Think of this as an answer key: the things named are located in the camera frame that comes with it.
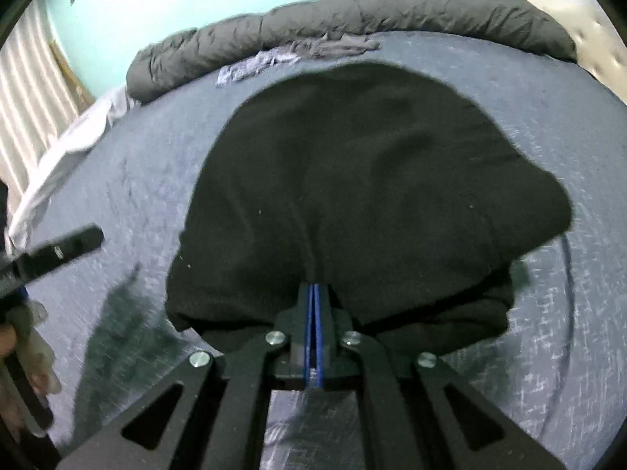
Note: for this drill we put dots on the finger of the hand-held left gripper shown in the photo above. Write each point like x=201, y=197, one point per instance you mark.
x=59, y=252

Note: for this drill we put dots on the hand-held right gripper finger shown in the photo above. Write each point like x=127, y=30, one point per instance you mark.
x=308, y=347
x=319, y=347

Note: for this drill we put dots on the black garment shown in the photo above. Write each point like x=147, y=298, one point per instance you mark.
x=367, y=181

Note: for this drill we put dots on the person's left hand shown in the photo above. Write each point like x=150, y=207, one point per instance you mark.
x=41, y=357

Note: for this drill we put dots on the blue bedspread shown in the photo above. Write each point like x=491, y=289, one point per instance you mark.
x=122, y=181

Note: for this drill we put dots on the light grey sheet bundle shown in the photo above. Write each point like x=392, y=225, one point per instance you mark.
x=63, y=156

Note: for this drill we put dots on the beige striped curtain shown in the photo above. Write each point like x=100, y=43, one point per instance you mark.
x=29, y=98

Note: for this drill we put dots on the light purple striped garment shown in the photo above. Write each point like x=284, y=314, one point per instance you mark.
x=250, y=68

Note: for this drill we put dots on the grey rolled duvet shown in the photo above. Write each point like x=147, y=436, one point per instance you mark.
x=416, y=17

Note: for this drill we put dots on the cream tufted bed headboard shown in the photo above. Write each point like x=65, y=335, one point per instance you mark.
x=583, y=19

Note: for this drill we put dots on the wooden frame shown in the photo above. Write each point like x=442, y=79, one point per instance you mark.
x=71, y=73

